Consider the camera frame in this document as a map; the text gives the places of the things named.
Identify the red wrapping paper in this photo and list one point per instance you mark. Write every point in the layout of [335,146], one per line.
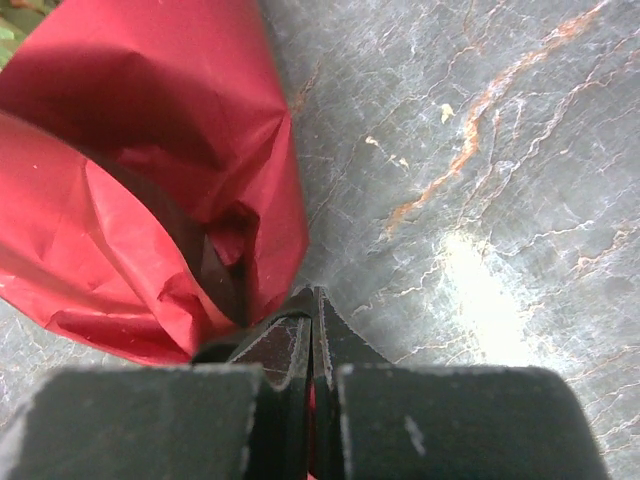
[150,195]

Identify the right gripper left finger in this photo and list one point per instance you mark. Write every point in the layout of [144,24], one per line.
[237,411]

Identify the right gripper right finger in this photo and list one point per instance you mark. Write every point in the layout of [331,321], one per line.
[376,420]

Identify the mixed flower bunch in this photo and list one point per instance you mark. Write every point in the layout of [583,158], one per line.
[18,20]

